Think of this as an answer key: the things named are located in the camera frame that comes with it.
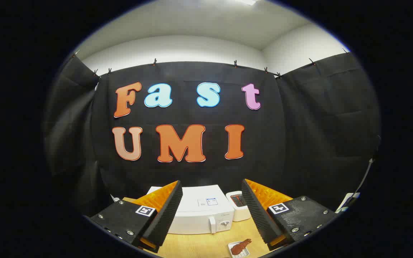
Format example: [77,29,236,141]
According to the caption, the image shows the brown cooked meat piece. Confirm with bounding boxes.
[231,239,252,255]

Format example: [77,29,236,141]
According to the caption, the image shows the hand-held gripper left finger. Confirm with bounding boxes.
[90,180,183,254]

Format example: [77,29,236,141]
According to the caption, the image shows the row of black cloth clips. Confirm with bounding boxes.
[72,48,350,78]

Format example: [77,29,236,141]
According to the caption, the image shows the cream white toaster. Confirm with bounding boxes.
[226,191,252,222]

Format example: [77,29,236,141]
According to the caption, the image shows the white microwave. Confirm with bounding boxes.
[146,185,235,235]

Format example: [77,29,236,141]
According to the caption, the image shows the small white ribbed tray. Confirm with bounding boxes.
[228,241,251,258]

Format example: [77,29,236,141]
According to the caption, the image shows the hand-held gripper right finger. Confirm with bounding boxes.
[242,179,338,251]

